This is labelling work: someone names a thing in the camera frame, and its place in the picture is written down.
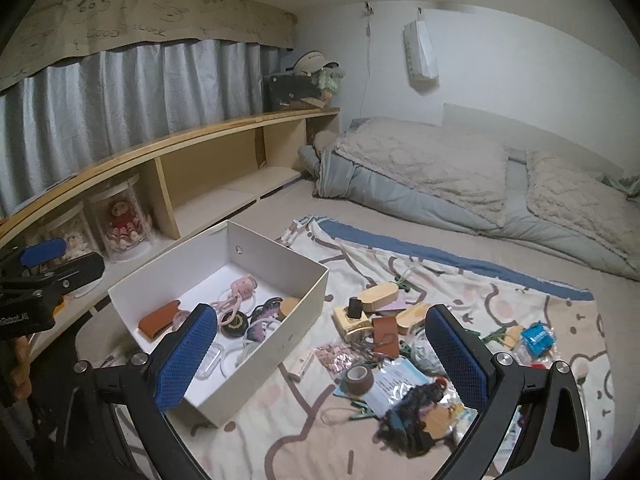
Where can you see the green clip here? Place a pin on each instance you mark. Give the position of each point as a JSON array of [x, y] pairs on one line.
[[362, 408]]

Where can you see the white clothespins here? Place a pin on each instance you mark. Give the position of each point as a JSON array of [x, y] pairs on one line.
[[295, 230]]

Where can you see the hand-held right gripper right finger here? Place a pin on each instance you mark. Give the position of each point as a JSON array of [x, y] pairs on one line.
[[455, 355]]

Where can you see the small plush toy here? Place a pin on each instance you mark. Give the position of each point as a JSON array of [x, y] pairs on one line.
[[332, 80]]

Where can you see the white shoe box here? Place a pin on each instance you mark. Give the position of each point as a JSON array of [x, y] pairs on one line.
[[280, 260]]

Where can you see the bag of pink beads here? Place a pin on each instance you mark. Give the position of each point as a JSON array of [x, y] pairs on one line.
[[337, 355]]

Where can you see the small brown leather piece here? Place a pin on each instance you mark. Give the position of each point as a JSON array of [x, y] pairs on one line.
[[385, 332]]

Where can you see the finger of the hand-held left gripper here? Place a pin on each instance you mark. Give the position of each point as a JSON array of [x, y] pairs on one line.
[[75, 271], [42, 252]]

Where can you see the small beige carton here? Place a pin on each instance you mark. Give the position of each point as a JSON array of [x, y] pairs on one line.
[[301, 362]]

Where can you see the doll in clear case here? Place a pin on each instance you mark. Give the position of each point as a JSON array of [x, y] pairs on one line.
[[122, 225]]

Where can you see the wooden shelf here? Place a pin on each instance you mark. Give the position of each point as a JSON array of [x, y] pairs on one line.
[[210, 160]]

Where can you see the printed blanket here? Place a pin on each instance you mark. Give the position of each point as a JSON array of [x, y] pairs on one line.
[[500, 285]]

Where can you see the green clothespin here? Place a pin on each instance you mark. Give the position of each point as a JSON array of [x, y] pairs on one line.
[[407, 285]]

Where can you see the brown braided scrunchie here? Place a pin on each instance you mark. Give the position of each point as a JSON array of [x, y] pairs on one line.
[[410, 420]]

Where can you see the white cap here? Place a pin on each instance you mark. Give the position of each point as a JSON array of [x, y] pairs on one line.
[[312, 60]]

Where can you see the black bag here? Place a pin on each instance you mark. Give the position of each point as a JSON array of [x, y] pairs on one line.
[[290, 90]]

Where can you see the blue packet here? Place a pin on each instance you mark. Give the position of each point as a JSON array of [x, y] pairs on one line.
[[537, 337]]

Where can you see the grey comforter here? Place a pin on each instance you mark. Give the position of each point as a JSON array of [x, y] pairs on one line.
[[425, 170]]

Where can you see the small black box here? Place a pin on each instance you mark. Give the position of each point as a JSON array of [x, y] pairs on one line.
[[354, 306]]

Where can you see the white hanging paper bag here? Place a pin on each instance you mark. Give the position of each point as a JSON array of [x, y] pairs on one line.
[[420, 50]]

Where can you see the black round tin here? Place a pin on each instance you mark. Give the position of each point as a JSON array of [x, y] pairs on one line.
[[234, 323]]

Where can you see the brown leather case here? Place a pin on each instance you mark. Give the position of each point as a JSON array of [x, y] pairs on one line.
[[160, 320]]

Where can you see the beige printed valance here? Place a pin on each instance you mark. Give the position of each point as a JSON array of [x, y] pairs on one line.
[[150, 20]]

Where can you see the plush in clear case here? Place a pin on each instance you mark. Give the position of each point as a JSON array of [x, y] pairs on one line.
[[75, 240]]

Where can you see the yellow soap box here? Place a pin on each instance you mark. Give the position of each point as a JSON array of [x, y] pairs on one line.
[[350, 329]]

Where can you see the white lace scrunchie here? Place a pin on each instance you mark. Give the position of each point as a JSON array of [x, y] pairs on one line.
[[424, 356]]

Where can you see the brown lace tape roll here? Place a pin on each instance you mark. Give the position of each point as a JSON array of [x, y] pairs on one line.
[[360, 377]]

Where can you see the white printed packet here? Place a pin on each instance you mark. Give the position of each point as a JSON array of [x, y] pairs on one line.
[[395, 382]]

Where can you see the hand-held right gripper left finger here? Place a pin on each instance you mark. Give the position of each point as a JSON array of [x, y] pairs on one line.
[[192, 355]]

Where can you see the grey curtain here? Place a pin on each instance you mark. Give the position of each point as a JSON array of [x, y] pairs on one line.
[[125, 95]]

